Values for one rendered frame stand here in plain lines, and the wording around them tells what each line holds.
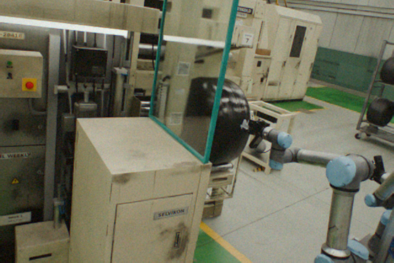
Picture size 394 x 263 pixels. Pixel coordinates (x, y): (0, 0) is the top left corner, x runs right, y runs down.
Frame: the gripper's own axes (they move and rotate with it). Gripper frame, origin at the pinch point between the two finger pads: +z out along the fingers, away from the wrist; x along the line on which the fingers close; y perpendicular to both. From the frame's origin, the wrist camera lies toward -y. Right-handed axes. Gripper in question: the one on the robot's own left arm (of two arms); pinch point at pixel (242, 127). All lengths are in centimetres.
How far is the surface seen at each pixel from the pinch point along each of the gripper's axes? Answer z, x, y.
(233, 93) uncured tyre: 10.6, 1.3, 17.9
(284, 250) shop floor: 27, -90, -121
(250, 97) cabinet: 362, -319, -46
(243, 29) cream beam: 41, -24, 57
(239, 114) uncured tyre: 2.8, 1.4, 7.0
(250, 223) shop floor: 68, -85, -117
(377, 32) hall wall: 547, -1005, 155
